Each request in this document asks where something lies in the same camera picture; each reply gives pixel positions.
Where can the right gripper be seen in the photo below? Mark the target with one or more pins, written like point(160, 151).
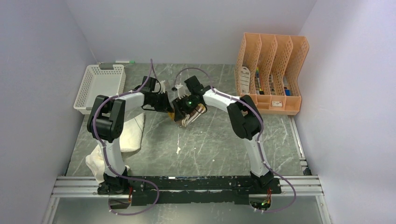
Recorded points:
point(178, 104)

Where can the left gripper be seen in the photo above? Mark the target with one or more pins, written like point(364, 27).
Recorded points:
point(166, 106)

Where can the cream white towel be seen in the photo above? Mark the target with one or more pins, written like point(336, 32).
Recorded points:
point(130, 141)

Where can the yellow brown bear towel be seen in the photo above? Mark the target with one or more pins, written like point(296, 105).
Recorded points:
point(183, 119)

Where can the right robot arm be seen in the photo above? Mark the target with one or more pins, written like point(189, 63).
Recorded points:
point(246, 123)

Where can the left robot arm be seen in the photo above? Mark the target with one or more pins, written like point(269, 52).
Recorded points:
point(106, 123)

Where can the white plastic basket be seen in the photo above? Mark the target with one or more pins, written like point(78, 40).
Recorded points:
point(97, 81)

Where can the orange file organizer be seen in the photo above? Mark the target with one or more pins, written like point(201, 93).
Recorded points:
point(267, 70)

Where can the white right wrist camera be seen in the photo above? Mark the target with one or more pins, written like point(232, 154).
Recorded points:
point(181, 90)

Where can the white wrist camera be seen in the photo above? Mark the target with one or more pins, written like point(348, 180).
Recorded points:
point(181, 90)
point(163, 86)

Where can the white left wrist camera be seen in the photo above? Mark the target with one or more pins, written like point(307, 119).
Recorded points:
point(163, 86)

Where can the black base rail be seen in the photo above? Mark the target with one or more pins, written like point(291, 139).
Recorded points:
point(145, 190)

